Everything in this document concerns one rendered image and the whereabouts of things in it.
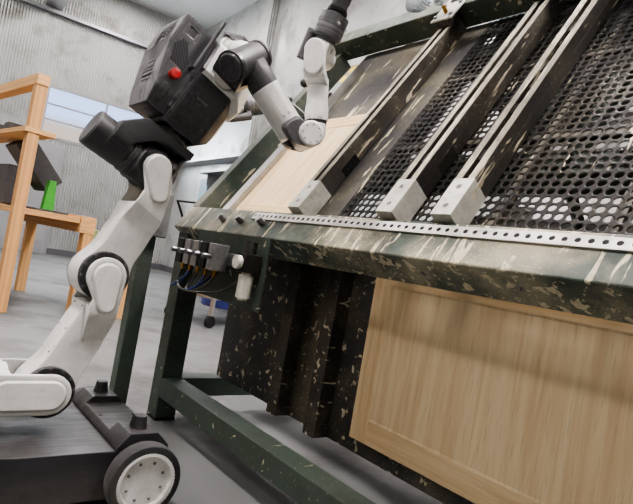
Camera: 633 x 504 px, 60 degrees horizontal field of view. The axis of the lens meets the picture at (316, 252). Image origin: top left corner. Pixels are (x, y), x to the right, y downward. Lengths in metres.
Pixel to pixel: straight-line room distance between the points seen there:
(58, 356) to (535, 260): 1.26
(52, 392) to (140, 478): 0.33
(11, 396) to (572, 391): 1.37
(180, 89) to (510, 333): 1.14
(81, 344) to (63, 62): 11.01
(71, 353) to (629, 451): 1.40
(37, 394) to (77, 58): 11.20
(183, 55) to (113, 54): 11.06
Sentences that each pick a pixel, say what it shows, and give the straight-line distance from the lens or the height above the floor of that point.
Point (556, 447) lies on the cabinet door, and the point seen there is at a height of 0.45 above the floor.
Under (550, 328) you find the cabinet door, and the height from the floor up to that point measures 0.70.
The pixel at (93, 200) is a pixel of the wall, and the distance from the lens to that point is 12.35.
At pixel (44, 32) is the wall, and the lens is 12.58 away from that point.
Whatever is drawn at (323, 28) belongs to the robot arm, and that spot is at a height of 1.45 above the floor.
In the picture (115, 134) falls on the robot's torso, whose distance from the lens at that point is 1.69.
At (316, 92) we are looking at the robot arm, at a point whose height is 1.27.
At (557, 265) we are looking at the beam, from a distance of 1.11.
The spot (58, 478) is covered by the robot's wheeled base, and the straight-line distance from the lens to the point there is 1.64.
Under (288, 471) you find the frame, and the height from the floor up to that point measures 0.16.
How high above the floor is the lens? 0.76
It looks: 1 degrees up
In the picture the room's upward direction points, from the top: 10 degrees clockwise
